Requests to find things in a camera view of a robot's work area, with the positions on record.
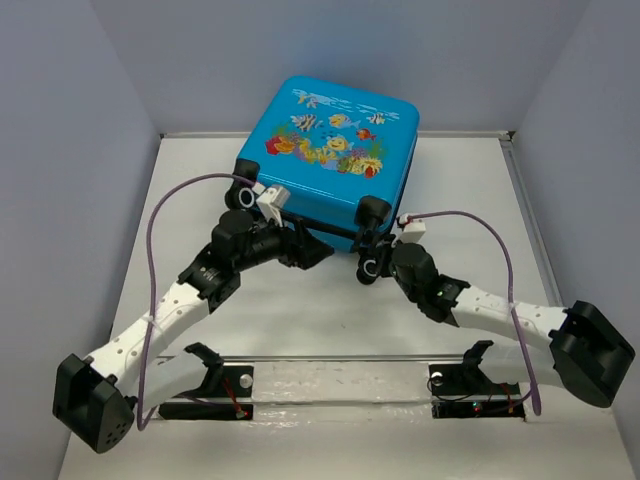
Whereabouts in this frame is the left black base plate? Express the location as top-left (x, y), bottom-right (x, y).
top-left (156, 364), bottom-right (254, 421)

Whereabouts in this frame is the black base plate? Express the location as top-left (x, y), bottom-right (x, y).
top-left (156, 364), bottom-right (254, 421)
top-left (427, 364), bottom-right (526, 420)

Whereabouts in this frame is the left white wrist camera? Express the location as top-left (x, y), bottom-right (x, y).
top-left (252, 183), bottom-right (290, 227)

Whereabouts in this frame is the blue hard-shell suitcase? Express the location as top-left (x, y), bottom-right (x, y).
top-left (233, 76), bottom-right (420, 285)

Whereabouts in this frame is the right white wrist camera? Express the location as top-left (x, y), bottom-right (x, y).
top-left (396, 213), bottom-right (426, 244)

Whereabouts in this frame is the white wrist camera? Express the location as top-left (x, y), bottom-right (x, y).
top-left (396, 213), bottom-right (426, 244)
top-left (252, 183), bottom-right (290, 227)

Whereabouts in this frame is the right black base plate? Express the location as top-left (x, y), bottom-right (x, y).
top-left (427, 364), bottom-right (526, 420)

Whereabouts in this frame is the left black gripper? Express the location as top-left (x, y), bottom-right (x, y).
top-left (234, 209), bottom-right (333, 272)

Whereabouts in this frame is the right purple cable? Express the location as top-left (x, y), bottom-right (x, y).
top-left (399, 210), bottom-right (543, 417)

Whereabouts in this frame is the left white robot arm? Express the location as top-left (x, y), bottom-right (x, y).
top-left (52, 210), bottom-right (334, 454)

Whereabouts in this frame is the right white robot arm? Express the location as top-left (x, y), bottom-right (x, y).
top-left (390, 243), bottom-right (635, 408)

